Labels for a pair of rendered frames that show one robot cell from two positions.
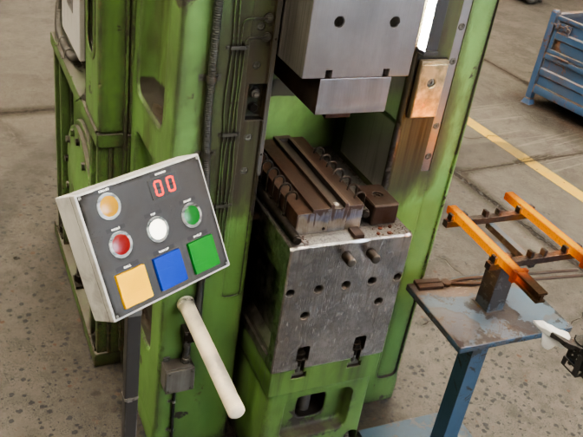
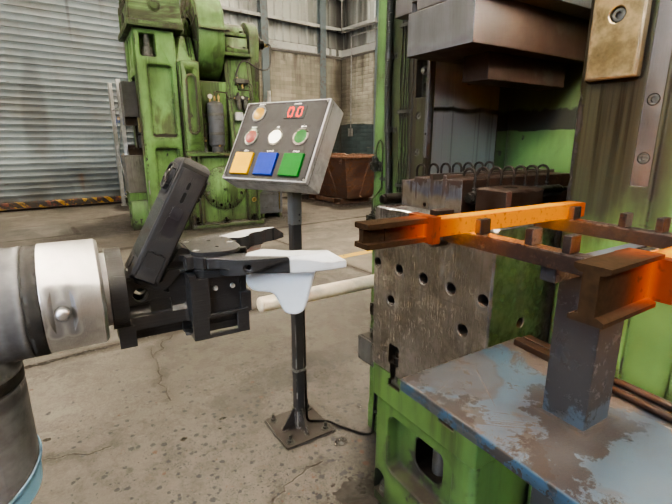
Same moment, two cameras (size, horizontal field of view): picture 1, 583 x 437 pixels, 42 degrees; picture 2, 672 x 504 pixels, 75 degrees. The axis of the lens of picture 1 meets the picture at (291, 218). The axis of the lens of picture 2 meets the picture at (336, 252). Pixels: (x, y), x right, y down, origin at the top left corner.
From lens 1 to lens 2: 2.09 m
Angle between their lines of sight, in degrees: 79
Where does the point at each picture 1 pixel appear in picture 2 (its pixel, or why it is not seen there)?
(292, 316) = (381, 295)
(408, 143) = (598, 130)
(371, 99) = (456, 27)
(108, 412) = not seen: hidden behind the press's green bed
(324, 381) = (416, 419)
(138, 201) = (275, 116)
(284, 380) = (382, 379)
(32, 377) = not seen: hidden behind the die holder
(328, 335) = (413, 347)
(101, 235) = (246, 128)
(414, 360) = not seen: outside the picture
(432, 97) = (622, 39)
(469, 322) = (482, 388)
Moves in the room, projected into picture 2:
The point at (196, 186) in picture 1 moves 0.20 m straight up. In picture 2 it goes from (315, 119) to (315, 46)
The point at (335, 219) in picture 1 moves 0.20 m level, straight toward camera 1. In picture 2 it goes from (434, 195) to (349, 195)
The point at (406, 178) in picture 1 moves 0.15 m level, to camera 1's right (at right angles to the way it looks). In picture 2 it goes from (601, 193) to (663, 204)
